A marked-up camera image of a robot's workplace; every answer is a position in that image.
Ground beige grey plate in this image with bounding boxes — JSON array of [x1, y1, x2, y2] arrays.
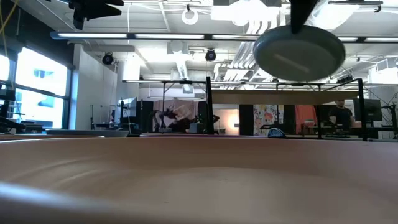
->
[[0, 133, 105, 140]]

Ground black background station frame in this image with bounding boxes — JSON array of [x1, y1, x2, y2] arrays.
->
[[273, 77, 398, 141], [121, 79, 208, 134]]

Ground pink plate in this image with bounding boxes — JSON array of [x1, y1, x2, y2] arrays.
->
[[0, 136, 398, 224]]

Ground long ceiling light bar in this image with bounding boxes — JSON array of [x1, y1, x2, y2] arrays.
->
[[50, 30, 398, 44]]

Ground orange cloth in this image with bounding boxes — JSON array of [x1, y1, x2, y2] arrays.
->
[[294, 105, 318, 134]]

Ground black overhead mounting bar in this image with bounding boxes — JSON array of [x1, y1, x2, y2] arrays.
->
[[328, 0, 384, 13]]

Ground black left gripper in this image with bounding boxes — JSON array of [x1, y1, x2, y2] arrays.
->
[[68, 0, 124, 30]]

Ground background computer monitor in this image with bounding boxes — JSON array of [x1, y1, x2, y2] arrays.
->
[[353, 98, 383, 123]]

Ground white ceiling ducts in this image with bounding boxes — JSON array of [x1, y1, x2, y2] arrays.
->
[[213, 18, 275, 82]]

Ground blue and white round object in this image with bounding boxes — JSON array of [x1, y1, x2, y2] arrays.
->
[[267, 127, 287, 139]]

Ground grey-green plate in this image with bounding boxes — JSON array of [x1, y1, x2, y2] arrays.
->
[[252, 24, 346, 82]]

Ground yellow hanging cable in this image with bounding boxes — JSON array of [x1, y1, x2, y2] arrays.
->
[[0, 0, 20, 57]]

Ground person in white shirt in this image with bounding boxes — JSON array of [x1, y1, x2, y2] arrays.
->
[[153, 98, 200, 132]]

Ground white hanging ring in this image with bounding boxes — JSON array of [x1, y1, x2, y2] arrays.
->
[[181, 8, 200, 26]]

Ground floral cloth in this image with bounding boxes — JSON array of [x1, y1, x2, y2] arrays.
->
[[253, 104, 279, 136]]

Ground large window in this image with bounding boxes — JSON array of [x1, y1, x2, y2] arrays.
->
[[0, 46, 72, 130]]

